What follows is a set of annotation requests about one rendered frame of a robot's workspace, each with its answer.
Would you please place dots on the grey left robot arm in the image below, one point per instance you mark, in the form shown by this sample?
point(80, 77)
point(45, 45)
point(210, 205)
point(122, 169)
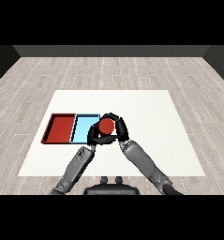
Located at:
point(76, 167)

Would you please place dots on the red shallow open box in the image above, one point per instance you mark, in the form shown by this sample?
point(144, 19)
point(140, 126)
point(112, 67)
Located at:
point(59, 128)

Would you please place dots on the light blue shallow open box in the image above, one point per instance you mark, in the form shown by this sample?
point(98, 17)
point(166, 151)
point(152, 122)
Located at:
point(84, 128)

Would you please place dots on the small red can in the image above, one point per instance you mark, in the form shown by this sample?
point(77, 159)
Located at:
point(106, 126)

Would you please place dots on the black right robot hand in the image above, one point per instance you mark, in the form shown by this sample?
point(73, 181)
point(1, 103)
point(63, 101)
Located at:
point(121, 128)

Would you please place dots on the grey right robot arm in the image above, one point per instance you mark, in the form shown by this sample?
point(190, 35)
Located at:
point(143, 161)

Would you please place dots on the dark grey robot body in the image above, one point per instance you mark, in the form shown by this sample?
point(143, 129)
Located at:
point(112, 188)

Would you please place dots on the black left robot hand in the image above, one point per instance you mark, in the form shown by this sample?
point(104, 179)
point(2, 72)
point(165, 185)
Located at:
point(93, 135)

